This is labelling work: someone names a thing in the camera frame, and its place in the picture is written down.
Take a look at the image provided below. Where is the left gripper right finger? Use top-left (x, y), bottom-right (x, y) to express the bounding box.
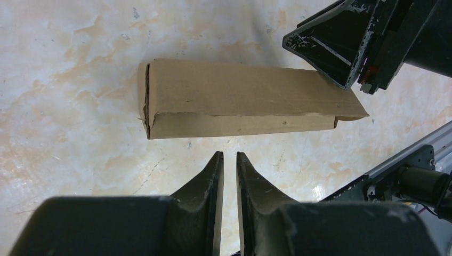
top-left (236, 152), bottom-right (439, 255)

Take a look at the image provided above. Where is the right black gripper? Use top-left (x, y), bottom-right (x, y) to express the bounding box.
top-left (282, 1), bottom-right (451, 94)

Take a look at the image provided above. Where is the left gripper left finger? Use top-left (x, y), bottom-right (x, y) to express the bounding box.
top-left (10, 151), bottom-right (224, 255)

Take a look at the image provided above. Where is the brown cardboard box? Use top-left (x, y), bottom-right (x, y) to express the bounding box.
top-left (137, 59), bottom-right (368, 140)

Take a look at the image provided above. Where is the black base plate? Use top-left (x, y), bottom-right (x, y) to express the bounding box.
top-left (323, 164), bottom-right (433, 202)

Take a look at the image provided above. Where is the aluminium frame rail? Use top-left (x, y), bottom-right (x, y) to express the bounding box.
top-left (366, 122), bottom-right (451, 178)

